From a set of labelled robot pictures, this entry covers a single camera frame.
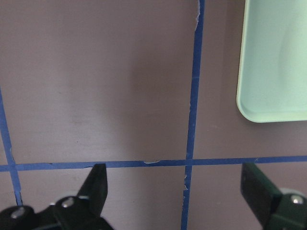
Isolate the mint green tray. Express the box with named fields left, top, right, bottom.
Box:
left=236, top=0, right=307, bottom=123

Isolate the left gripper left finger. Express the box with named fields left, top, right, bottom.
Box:
left=0, top=164, right=113, bottom=230

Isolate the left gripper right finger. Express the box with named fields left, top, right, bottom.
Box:
left=240, top=162, right=307, bottom=230

